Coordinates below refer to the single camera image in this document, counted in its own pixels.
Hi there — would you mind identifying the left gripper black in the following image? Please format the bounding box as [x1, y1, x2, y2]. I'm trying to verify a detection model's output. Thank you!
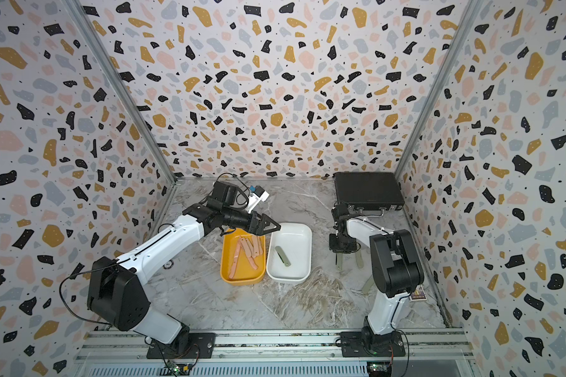
[222, 209, 281, 237]

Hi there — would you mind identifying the pink folding knife angled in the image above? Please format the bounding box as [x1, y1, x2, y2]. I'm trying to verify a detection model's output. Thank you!
[252, 235, 264, 259]

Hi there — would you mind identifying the pink folding knife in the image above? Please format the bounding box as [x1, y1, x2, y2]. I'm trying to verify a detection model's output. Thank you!
[241, 238, 254, 260]

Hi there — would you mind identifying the white storage box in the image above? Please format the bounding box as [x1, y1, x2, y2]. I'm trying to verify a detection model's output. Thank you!
[267, 222, 312, 284]

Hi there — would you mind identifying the long pink fruit knife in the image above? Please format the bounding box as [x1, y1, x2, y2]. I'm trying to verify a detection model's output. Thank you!
[229, 239, 243, 280]

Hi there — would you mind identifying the yellow storage box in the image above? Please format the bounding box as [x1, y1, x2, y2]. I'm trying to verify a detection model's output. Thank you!
[221, 229, 267, 286]

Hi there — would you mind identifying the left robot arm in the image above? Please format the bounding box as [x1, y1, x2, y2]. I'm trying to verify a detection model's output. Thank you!
[87, 181, 281, 353]

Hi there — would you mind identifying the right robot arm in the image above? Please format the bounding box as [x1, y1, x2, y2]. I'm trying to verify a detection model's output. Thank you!
[329, 204, 425, 354]

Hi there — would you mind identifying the black carrying case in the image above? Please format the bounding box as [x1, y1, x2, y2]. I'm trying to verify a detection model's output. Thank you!
[333, 172, 405, 211]

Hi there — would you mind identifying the colourful card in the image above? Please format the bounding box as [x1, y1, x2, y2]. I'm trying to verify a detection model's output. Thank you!
[410, 285, 428, 301]

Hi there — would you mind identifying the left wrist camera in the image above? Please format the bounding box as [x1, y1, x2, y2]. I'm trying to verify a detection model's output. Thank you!
[245, 185, 270, 213]

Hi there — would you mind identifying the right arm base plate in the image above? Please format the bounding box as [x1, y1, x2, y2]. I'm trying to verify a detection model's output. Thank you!
[340, 328, 407, 358]

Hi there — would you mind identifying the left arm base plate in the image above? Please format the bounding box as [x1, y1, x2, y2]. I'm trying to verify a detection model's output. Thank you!
[146, 331, 216, 360]

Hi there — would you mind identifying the circuit board with wires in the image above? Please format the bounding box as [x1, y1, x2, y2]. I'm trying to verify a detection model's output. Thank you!
[166, 361, 191, 376]

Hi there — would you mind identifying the aluminium mounting rail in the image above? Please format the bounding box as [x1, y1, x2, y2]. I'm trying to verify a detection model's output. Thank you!
[72, 328, 480, 376]

